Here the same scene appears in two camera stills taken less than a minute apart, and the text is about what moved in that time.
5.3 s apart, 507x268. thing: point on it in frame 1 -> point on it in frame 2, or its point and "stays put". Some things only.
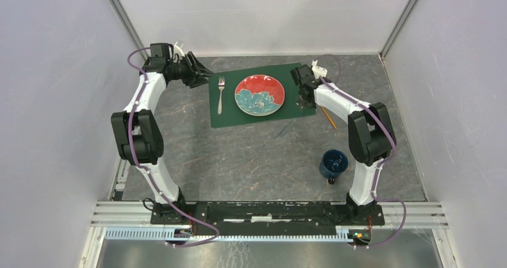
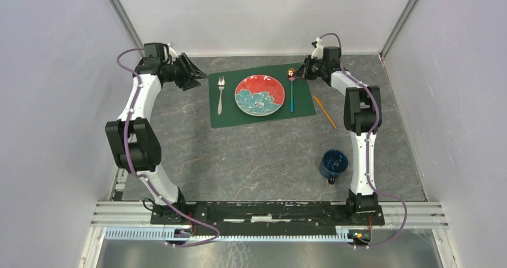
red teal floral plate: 259,95 stays put
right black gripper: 309,104 -> 304,70
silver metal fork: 221,83 stays put
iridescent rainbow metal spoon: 292,121 -> 292,75
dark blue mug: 333,163 stays put
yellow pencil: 325,112 stays put
